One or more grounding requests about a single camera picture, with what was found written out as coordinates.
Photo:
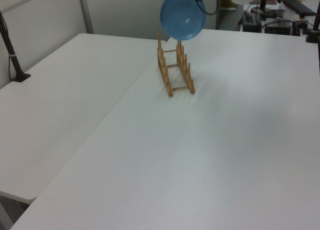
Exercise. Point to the blue round plate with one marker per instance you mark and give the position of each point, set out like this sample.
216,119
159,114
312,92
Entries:
182,14

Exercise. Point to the wooden plate rack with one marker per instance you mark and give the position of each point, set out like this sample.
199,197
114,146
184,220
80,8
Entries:
175,68

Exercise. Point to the brown cardboard board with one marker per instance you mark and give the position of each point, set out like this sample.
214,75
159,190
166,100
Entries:
228,0

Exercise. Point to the black electronics box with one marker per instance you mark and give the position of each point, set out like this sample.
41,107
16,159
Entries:
252,21

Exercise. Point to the black keyboard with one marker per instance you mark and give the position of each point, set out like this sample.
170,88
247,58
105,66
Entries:
298,5

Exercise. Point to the black clamped camera pole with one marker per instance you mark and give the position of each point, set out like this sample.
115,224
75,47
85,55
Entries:
315,25

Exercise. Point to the black camera pole with base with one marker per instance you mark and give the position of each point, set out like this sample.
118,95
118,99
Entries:
11,53

